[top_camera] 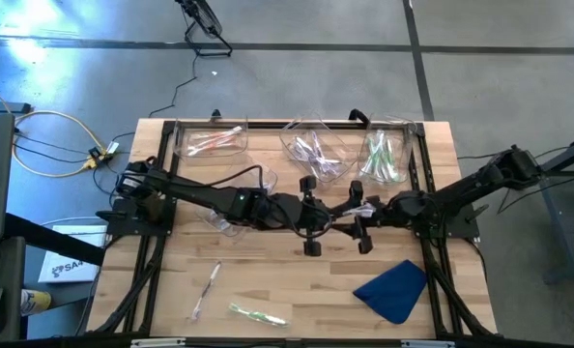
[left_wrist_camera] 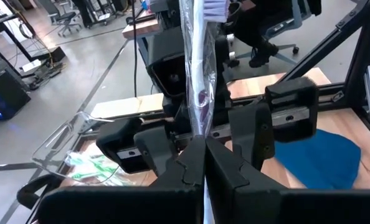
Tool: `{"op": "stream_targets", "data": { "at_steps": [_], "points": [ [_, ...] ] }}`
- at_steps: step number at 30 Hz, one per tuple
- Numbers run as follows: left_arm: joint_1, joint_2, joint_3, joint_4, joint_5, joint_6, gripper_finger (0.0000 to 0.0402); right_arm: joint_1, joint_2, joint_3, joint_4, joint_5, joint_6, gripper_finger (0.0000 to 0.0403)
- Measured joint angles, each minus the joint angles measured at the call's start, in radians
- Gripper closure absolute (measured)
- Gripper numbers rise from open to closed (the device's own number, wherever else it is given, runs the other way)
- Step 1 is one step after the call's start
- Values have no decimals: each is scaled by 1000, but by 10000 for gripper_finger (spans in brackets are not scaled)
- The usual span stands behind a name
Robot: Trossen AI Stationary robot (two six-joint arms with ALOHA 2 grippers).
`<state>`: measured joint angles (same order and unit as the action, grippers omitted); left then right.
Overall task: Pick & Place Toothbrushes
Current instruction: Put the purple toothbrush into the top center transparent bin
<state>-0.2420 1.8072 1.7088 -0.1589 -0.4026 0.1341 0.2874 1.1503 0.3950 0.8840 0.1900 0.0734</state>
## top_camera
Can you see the blue cloth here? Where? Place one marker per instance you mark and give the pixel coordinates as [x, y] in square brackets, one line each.
[393, 290]

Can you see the yellow white can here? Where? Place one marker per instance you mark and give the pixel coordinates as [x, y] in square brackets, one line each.
[36, 302]

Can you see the black clamp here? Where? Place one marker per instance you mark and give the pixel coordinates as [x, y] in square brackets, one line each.
[215, 115]
[359, 116]

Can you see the grey metal table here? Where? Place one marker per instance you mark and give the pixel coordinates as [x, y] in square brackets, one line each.
[555, 222]

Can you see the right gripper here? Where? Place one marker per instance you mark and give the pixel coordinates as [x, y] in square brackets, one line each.
[386, 218]

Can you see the orange white toothbrush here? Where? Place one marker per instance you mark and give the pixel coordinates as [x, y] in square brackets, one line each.
[205, 149]
[214, 142]
[219, 133]

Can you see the green toothbrush bottom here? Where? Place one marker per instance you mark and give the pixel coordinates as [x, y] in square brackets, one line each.
[258, 315]

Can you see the white printed box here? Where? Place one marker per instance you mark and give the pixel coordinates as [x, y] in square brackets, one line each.
[69, 261]

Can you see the black desk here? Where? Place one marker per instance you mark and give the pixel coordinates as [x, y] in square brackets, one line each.
[50, 239]

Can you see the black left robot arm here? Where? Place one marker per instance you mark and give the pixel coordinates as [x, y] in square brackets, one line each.
[195, 193]

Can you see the white label strip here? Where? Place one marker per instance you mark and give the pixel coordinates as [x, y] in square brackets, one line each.
[428, 343]
[157, 342]

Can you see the clear plastic bin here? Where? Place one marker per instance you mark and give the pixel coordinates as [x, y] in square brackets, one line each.
[292, 128]
[408, 140]
[267, 174]
[180, 145]

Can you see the toothbrushes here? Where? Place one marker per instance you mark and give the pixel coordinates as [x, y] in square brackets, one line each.
[206, 290]

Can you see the black floor fan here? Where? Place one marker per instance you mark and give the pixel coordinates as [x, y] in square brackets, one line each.
[205, 19]

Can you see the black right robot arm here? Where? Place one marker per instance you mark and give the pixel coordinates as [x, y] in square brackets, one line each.
[461, 193]

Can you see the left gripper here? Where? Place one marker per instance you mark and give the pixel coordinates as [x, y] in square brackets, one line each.
[287, 212]

